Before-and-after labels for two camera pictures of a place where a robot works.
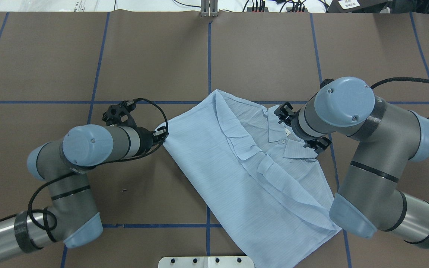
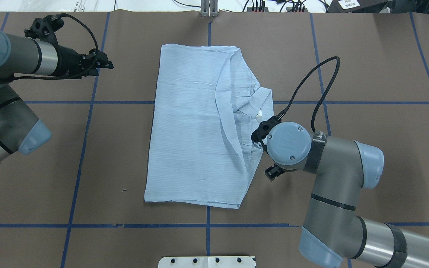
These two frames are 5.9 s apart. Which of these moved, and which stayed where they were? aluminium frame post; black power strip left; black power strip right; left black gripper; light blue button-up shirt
Moved: left black gripper; light blue button-up shirt
Stayed: black power strip right; aluminium frame post; black power strip left
